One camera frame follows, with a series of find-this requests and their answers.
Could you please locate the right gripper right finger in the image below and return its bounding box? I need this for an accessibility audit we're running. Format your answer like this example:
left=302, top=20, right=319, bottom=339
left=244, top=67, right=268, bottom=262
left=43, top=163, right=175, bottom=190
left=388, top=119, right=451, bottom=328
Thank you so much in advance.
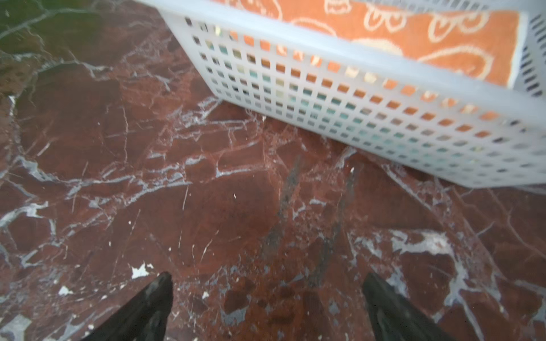
left=362, top=271, right=453, bottom=341

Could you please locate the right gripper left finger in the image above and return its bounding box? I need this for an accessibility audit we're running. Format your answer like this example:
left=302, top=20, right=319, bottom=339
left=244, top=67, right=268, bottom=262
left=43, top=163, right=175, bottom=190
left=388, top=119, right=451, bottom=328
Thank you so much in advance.
left=83, top=271, right=173, bottom=341

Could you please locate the yellow green towel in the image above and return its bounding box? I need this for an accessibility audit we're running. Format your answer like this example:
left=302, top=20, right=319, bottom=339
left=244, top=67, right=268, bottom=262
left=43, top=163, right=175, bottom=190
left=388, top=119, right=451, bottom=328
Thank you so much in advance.
left=198, top=38, right=426, bottom=151

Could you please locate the peach patterned towel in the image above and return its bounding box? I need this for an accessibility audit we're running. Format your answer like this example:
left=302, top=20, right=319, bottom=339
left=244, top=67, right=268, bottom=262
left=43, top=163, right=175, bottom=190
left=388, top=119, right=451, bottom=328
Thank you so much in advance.
left=223, top=1, right=528, bottom=88

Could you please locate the white plastic basket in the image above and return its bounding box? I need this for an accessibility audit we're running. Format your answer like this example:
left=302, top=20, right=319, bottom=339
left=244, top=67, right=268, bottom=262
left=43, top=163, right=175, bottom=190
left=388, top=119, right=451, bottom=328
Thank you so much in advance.
left=149, top=1, right=545, bottom=188

